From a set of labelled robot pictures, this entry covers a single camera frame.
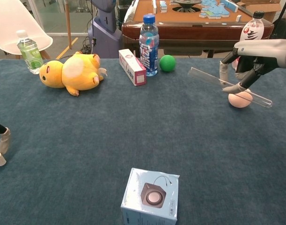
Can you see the brown cardboard box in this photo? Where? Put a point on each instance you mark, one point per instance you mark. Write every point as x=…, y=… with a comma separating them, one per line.
x=262, y=7

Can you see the clear bottle green label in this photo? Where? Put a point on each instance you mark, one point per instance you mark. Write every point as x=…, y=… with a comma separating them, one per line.
x=30, y=54

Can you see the black tripod stand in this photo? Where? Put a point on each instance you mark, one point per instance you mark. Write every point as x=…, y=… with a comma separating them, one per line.
x=281, y=9

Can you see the wooden pole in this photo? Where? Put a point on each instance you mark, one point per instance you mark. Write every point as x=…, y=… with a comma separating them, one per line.
x=68, y=23

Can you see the cream peach ball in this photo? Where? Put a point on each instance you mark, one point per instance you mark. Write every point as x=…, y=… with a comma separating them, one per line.
x=238, y=100

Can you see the white chair wooden legs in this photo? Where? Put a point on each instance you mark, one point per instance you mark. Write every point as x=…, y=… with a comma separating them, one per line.
x=14, y=23

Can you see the blue white mahjong tile stack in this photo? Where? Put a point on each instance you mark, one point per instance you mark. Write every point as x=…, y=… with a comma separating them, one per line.
x=163, y=6

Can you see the small white cap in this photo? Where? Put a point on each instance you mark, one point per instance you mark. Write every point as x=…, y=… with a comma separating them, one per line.
x=0, y=159

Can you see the black cap pink drink bottle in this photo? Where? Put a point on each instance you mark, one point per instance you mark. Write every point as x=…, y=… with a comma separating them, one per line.
x=252, y=30

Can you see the blue cap drink bottle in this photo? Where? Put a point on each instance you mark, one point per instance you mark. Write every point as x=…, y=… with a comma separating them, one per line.
x=148, y=47

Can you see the green ball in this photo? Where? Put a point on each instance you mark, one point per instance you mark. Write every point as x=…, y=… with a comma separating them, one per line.
x=167, y=63

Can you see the teal table mat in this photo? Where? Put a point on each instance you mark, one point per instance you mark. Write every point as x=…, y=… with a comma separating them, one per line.
x=133, y=129

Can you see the transparent glass test tube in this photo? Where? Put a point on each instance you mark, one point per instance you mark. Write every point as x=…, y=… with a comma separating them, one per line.
x=203, y=74

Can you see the white pink toothpaste box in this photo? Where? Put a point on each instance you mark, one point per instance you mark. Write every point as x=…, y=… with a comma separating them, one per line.
x=133, y=68

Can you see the yellow plush duck toy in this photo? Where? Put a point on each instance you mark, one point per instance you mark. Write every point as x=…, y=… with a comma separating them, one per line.
x=75, y=72

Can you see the black mahjong table hub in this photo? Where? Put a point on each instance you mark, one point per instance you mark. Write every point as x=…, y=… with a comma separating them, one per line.
x=186, y=4

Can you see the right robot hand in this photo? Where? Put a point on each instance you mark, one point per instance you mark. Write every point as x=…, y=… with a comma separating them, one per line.
x=262, y=52

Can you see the brown mahjong table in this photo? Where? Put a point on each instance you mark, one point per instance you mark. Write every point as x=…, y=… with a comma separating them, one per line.
x=192, y=32

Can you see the light blue speaker box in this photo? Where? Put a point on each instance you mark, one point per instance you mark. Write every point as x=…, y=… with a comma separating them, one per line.
x=152, y=199

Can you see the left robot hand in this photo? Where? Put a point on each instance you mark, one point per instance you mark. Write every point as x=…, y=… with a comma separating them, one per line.
x=4, y=140

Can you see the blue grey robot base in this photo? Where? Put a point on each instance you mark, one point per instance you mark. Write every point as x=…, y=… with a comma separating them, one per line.
x=105, y=30

